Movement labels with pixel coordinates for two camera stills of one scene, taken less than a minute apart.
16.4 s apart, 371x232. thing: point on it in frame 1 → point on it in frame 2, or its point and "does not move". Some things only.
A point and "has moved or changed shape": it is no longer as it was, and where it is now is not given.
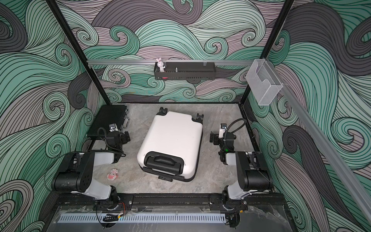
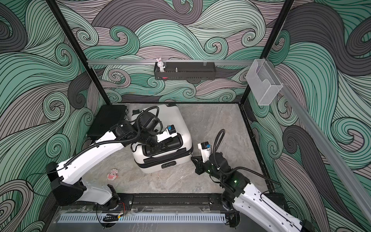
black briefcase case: (108, 115) does not move
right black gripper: (216, 136) → (199, 164)
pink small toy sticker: (112, 175) does not move
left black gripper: (125, 137) → (159, 147)
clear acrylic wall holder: (263, 80) does not move
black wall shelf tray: (174, 71) does not move
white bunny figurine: (160, 64) does not move
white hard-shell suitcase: (170, 149) has moved or changed shape
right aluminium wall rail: (356, 189) does not move
